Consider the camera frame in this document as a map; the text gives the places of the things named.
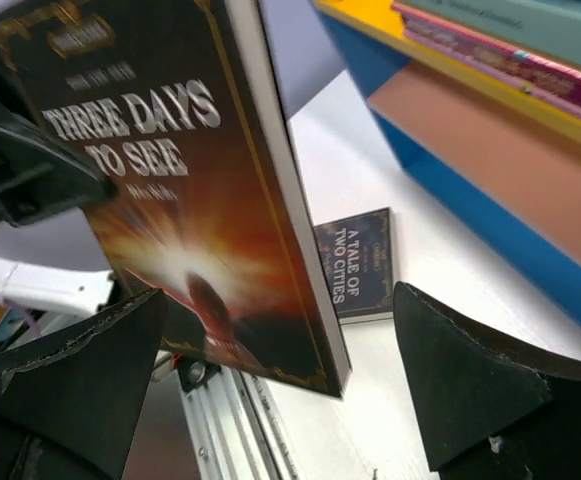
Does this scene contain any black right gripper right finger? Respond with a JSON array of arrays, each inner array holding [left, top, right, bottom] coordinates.
[[393, 282, 581, 479]]

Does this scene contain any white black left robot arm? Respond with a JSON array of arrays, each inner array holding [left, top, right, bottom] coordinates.
[[0, 59, 115, 318]]

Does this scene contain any Three Days to See book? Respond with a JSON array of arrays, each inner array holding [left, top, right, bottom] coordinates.
[[0, 0, 351, 398]]

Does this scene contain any blue yellow wooden bookshelf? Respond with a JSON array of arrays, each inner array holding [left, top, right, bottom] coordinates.
[[316, 1, 581, 324]]

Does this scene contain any Tale of Two Cities book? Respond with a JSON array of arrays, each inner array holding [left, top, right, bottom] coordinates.
[[314, 207, 400, 325]]

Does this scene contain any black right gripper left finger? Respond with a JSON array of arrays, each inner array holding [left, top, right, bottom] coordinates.
[[0, 289, 167, 479]]

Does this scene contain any teal spine book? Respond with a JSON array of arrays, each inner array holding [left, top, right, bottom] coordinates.
[[406, 0, 581, 67]]

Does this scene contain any aluminium mounting rail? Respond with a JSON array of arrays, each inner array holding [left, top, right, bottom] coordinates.
[[152, 350, 301, 480]]

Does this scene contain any Charlie Chocolate Factory red book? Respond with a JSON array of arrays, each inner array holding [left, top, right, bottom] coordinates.
[[392, 2, 581, 108]]

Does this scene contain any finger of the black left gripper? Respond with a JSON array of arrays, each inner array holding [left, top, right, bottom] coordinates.
[[0, 58, 116, 227]]

